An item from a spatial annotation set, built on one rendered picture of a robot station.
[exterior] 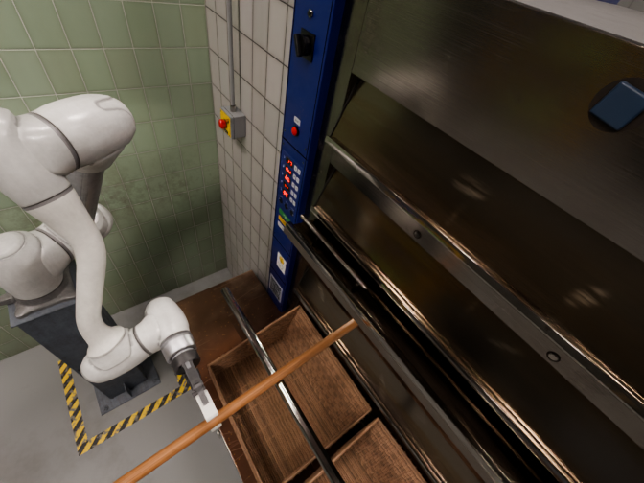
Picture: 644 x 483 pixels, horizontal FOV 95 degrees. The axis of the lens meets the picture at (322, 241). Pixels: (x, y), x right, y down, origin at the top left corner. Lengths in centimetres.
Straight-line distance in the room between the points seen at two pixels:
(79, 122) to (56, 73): 71
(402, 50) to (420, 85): 8
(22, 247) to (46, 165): 54
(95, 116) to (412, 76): 70
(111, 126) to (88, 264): 34
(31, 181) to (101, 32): 83
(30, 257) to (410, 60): 124
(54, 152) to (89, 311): 40
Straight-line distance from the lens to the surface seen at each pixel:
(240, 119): 139
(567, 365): 76
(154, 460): 96
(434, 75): 68
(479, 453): 85
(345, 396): 147
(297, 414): 99
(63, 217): 86
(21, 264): 134
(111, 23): 153
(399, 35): 74
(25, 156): 83
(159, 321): 104
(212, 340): 170
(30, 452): 243
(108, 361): 106
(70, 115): 88
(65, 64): 156
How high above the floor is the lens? 213
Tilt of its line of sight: 47 degrees down
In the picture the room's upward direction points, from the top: 16 degrees clockwise
